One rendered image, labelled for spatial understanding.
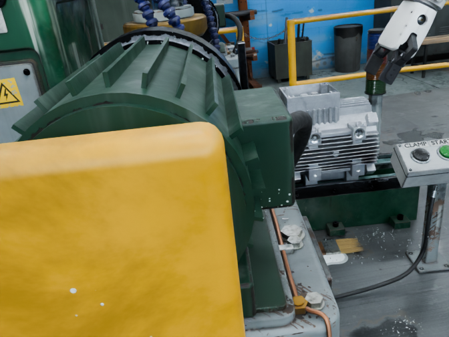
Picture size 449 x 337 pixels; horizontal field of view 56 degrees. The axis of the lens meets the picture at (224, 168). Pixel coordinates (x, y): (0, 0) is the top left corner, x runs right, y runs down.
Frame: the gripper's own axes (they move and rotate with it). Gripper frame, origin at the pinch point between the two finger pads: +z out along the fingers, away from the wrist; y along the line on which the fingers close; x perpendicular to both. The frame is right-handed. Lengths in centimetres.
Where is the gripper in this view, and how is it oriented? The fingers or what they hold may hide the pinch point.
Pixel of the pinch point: (378, 73)
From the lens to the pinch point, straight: 99.0
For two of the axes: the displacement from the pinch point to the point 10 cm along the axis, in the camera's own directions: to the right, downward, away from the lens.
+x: -9.1, -3.6, -2.0
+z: -4.1, 8.3, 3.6
